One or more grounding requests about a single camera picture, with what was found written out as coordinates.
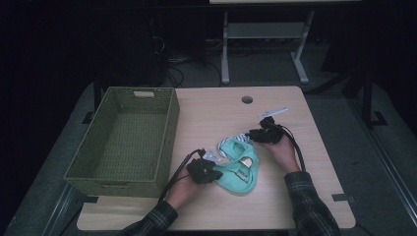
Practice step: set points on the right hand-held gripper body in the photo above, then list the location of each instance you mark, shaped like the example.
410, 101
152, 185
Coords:
270, 131

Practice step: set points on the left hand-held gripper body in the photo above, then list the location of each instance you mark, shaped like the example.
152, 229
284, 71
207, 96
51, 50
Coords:
201, 170

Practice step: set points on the mint green garment striped lining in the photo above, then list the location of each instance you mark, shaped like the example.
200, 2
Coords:
237, 173

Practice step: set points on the green woven basket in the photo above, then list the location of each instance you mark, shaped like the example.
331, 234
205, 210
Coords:
124, 144

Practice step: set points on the person's right hand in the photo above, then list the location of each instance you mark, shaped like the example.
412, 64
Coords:
283, 154

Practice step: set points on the person's left hand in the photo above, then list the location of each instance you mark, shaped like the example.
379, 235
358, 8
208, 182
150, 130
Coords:
182, 193

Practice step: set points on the grey tape strip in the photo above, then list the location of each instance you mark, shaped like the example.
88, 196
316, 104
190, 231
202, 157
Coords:
342, 197

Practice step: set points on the dark metal stand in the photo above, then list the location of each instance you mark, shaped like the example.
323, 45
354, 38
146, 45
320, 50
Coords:
370, 98

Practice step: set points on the white metal table frame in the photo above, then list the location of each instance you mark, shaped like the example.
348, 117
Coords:
264, 31

